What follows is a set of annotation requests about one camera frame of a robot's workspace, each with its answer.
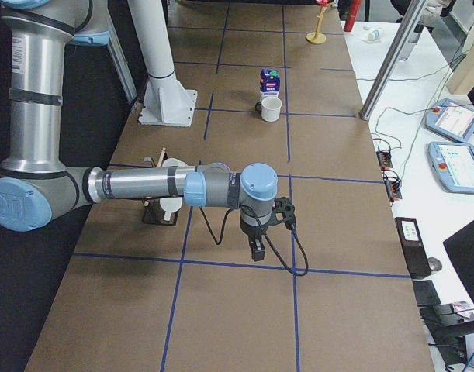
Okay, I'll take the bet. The white smiley mug black handle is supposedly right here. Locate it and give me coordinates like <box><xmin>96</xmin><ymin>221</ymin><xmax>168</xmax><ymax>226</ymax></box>
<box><xmin>254</xmin><ymin>96</ymin><xmax>282</xmax><ymax>122</ymax></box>

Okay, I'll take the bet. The teach pendant far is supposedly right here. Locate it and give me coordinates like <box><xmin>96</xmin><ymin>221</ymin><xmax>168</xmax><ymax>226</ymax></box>
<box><xmin>424</xmin><ymin>98</ymin><xmax>474</xmax><ymax>143</ymax></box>

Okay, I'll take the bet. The blue white milk carton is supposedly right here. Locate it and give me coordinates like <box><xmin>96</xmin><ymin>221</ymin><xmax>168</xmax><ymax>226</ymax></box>
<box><xmin>259</xmin><ymin>68</ymin><xmax>280</xmax><ymax>101</ymax></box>

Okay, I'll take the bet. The teach pendant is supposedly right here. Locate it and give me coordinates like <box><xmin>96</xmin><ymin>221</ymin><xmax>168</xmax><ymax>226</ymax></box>
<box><xmin>427</xmin><ymin>142</ymin><xmax>474</xmax><ymax>195</ymax></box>
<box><xmin>424</xmin><ymin>98</ymin><xmax>474</xmax><ymax>143</ymax></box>

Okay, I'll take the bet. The wooden mug tree stand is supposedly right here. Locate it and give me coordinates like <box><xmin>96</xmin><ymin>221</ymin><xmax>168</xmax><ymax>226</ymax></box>
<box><xmin>306</xmin><ymin>0</ymin><xmax>330</xmax><ymax>45</ymax></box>

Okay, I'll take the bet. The aluminium frame post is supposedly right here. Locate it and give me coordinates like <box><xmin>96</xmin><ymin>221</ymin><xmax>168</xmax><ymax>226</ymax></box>
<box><xmin>359</xmin><ymin>0</ymin><xmax>426</xmax><ymax>121</ymax></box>

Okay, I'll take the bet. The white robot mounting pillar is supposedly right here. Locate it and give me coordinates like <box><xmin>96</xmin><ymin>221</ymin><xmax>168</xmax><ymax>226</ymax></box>
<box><xmin>128</xmin><ymin>0</ymin><xmax>198</xmax><ymax>127</ymax></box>

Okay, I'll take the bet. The white ribbed HOME mug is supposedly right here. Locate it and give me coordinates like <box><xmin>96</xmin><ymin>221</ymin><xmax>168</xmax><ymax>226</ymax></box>
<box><xmin>159</xmin><ymin>197</ymin><xmax>183</xmax><ymax>222</ymax></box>

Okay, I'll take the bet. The black box with label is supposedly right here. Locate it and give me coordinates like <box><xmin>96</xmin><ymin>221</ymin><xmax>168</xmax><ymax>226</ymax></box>
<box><xmin>394</xmin><ymin>217</ymin><xmax>431</xmax><ymax>280</ymax></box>

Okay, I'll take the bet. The black monitor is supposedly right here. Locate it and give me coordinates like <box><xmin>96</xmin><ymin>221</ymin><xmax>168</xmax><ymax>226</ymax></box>
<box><xmin>444</xmin><ymin>221</ymin><xmax>474</xmax><ymax>303</ymax></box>

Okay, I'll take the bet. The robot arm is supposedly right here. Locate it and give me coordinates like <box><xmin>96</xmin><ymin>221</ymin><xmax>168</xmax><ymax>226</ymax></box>
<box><xmin>0</xmin><ymin>1</ymin><xmax>279</xmax><ymax>261</ymax></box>

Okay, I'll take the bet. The red bottle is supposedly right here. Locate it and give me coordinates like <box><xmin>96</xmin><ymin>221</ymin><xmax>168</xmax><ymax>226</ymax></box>
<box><xmin>344</xmin><ymin>0</ymin><xmax>362</xmax><ymax>33</ymax></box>

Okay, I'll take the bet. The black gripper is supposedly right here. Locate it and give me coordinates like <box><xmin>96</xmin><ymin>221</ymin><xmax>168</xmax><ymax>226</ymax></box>
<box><xmin>240</xmin><ymin>216</ymin><xmax>268</xmax><ymax>262</ymax></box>

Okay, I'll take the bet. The black wire mug rack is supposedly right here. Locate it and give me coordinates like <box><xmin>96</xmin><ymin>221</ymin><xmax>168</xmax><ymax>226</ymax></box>
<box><xmin>142</xmin><ymin>147</ymin><xmax>180</xmax><ymax>226</ymax></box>

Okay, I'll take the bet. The white tube bottle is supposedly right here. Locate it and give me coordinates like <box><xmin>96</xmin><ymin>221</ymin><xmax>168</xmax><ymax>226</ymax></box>
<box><xmin>362</xmin><ymin>27</ymin><xmax>385</xmax><ymax>43</ymax></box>

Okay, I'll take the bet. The white ribbed mug left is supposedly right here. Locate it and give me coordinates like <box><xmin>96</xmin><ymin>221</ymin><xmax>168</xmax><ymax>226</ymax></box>
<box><xmin>162</xmin><ymin>157</ymin><xmax>189</xmax><ymax>168</ymax></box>

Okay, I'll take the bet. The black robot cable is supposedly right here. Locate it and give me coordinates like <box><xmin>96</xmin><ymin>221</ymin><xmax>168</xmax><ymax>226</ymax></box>
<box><xmin>199</xmin><ymin>201</ymin><xmax>310</xmax><ymax>277</ymax></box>

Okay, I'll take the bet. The teach pendant near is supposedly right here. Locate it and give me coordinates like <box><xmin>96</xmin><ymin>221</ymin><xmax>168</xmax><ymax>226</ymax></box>
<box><xmin>427</xmin><ymin>142</ymin><xmax>474</xmax><ymax>195</ymax></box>

